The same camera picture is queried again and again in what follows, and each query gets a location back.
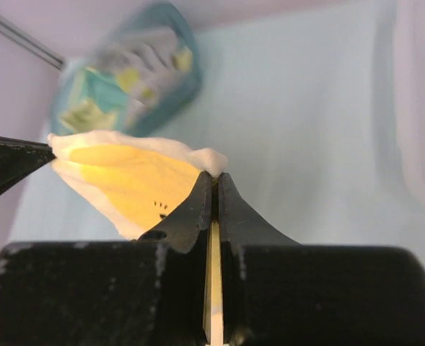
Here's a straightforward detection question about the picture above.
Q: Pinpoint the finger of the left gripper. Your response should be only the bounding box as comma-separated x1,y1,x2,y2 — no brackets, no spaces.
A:
0,136,56,195

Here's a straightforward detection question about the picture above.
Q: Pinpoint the white perforated plastic basket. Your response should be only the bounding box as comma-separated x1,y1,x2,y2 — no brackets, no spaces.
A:
393,1,425,202

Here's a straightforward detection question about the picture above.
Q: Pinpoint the teal transparent plastic bin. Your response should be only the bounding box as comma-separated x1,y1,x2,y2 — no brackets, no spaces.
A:
51,1,202,137

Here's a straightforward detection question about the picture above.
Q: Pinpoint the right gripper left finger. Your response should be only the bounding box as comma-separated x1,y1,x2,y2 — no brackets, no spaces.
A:
137,172,212,345

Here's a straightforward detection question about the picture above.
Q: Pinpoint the yellow chick face towel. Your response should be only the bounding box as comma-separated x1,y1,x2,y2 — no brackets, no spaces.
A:
48,129,229,241

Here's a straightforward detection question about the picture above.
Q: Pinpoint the left aluminium frame post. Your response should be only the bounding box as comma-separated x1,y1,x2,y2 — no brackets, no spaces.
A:
0,15,64,70

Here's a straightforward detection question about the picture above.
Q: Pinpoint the grey towel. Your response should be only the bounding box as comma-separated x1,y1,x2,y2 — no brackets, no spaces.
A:
93,27,193,113

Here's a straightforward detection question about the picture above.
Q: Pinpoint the teal and yellow towel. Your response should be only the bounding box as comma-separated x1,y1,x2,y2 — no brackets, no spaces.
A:
58,67,129,134

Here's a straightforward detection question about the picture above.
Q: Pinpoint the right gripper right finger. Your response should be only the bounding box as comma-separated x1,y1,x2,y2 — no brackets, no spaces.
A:
217,173,299,345

